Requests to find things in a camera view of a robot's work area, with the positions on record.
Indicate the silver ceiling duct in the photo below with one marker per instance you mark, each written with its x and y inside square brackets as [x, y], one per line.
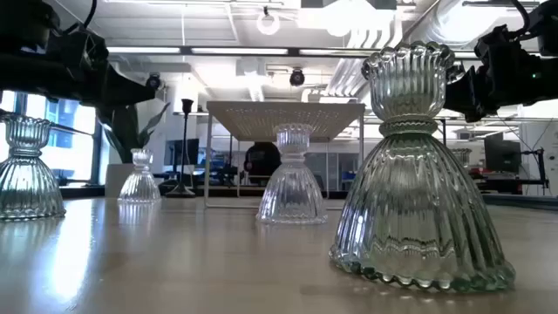
[462, 22]

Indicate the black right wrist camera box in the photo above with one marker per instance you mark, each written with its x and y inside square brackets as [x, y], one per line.
[492, 43]

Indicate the green snake plant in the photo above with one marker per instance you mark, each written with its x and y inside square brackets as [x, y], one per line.
[126, 135]

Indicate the black ceiling dome camera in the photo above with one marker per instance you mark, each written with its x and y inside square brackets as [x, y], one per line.
[153, 81]
[297, 77]

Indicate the black computer monitor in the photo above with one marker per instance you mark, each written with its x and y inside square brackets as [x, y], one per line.
[181, 152]
[501, 152]

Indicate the clear ribbed glass candle holder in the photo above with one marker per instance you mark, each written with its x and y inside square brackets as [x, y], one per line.
[139, 183]
[292, 192]

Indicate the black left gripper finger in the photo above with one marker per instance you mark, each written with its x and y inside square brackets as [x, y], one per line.
[128, 89]
[126, 105]

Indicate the green ribbed glass candle holder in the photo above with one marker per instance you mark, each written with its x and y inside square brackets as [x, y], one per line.
[414, 196]
[463, 156]
[26, 183]

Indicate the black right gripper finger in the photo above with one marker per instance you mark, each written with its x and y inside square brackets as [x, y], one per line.
[462, 91]
[475, 114]

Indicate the white perforated metal shelf riser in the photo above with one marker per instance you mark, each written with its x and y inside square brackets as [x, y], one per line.
[283, 120]

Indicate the white plant pot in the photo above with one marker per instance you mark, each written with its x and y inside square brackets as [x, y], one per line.
[112, 179]

